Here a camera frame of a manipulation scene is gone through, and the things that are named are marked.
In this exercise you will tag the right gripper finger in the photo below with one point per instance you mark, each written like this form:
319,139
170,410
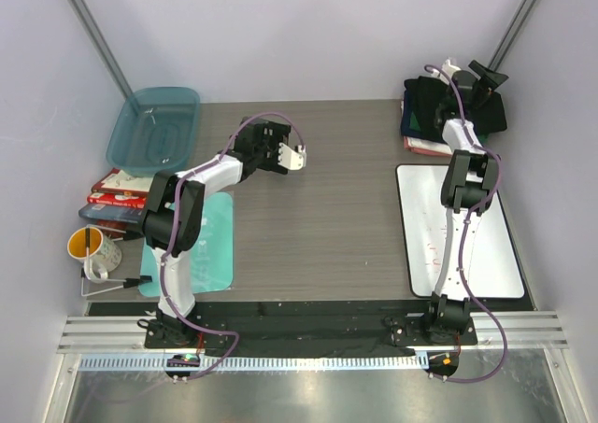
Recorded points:
494,79
480,70

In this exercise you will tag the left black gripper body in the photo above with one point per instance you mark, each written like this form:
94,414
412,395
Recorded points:
268,151

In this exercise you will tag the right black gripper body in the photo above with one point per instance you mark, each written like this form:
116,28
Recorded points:
475,94

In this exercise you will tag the black floral t shirt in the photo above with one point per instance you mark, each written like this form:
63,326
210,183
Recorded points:
431,98

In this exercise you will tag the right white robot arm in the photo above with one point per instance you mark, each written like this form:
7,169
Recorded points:
472,180

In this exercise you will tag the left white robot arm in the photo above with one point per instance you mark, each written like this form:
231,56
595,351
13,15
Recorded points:
172,216

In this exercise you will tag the green folded t shirt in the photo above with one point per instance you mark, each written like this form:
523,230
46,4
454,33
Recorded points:
415,126

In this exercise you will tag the teal plastic bin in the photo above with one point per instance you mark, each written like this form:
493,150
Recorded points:
155,131

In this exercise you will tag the blue grey book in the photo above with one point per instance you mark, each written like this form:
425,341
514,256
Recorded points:
111,213

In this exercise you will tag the white whiteboard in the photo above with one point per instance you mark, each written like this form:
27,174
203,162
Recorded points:
489,261

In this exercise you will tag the white floral mug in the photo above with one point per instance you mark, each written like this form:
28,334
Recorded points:
98,266

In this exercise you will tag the yellow mug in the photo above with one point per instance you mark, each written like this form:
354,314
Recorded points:
85,241

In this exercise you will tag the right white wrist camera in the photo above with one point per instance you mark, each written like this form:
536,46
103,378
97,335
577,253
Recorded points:
450,67

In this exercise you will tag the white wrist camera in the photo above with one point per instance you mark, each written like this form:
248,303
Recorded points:
450,67
292,159

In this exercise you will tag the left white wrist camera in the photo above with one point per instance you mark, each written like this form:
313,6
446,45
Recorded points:
292,159

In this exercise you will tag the right aluminium corner post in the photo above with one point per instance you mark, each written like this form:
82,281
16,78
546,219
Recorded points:
514,29

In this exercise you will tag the aluminium corner post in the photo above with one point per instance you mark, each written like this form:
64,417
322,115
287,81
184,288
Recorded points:
93,31
514,29

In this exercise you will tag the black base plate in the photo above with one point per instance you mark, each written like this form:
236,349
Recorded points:
314,330

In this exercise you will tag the aluminium rail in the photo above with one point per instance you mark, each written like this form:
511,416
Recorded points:
516,330

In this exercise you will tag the left aluminium corner post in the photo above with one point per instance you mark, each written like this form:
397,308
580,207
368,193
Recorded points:
93,31

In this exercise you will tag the white slotted cable duct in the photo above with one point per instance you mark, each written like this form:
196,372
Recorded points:
182,363

